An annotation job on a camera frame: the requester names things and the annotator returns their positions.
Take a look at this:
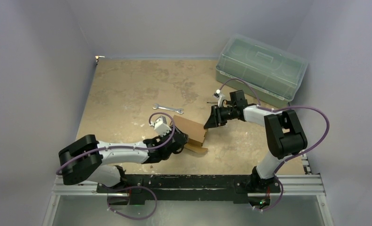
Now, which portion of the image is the brown cardboard box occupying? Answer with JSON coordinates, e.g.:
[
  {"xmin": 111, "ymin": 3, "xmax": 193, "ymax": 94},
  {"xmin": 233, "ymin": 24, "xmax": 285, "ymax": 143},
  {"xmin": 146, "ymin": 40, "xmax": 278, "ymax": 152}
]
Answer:
[{"xmin": 173, "ymin": 115, "xmax": 208, "ymax": 154}]

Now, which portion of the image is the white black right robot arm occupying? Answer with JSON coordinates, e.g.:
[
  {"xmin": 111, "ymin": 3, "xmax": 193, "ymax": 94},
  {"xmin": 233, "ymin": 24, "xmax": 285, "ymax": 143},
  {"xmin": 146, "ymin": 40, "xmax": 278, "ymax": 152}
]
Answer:
[{"xmin": 204, "ymin": 90, "xmax": 308, "ymax": 192}]

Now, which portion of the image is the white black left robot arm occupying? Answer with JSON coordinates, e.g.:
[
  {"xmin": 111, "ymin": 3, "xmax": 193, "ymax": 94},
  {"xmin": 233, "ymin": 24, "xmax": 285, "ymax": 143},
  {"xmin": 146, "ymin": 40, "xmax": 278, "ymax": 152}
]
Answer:
[{"xmin": 56, "ymin": 130, "xmax": 188, "ymax": 193}]

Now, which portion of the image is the clear plastic storage box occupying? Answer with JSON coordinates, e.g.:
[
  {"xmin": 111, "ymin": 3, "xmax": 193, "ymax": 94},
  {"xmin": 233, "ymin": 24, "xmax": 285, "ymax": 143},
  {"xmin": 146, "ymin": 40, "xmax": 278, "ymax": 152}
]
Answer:
[{"xmin": 216, "ymin": 34, "xmax": 309, "ymax": 108}]

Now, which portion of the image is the silver open-end wrench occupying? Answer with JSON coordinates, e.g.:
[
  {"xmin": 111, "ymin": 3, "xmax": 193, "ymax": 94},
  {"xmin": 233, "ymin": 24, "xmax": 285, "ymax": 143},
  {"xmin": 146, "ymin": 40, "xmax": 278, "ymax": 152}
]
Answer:
[{"xmin": 152, "ymin": 103, "xmax": 184, "ymax": 114}]

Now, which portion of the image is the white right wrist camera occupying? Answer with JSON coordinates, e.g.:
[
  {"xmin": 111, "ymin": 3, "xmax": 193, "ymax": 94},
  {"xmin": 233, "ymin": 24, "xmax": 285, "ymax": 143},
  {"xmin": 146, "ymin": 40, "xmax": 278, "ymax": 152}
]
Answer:
[{"xmin": 213, "ymin": 89, "xmax": 226, "ymax": 107}]

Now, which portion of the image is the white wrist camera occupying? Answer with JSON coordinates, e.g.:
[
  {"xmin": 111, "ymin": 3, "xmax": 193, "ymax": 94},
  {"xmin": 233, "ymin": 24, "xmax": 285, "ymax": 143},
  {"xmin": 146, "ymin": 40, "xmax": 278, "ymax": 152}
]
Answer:
[
  {"xmin": 150, "ymin": 116, "xmax": 172, "ymax": 137},
  {"xmin": 213, "ymin": 89, "xmax": 226, "ymax": 107}
]

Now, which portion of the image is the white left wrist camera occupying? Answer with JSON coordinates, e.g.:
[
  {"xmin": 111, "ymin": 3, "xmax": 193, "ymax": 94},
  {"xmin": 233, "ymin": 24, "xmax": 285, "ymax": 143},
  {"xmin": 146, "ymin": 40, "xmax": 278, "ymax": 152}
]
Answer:
[{"xmin": 150, "ymin": 116, "xmax": 172, "ymax": 137}]

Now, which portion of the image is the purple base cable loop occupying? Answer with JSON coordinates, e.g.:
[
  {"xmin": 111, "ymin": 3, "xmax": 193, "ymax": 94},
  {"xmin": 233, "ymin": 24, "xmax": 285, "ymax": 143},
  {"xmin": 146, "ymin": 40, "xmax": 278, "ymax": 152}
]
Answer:
[{"xmin": 106, "ymin": 186, "xmax": 158, "ymax": 221}]

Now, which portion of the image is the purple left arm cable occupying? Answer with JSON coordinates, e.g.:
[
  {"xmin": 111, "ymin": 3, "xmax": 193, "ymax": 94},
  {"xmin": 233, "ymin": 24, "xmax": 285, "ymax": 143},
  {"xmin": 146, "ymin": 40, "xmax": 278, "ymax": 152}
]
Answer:
[{"xmin": 55, "ymin": 112, "xmax": 176, "ymax": 176}]

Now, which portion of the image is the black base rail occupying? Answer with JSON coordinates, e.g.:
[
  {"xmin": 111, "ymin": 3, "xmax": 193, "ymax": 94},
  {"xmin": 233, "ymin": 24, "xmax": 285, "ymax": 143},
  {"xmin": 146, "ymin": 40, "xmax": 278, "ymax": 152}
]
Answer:
[{"xmin": 96, "ymin": 174, "xmax": 281, "ymax": 205}]

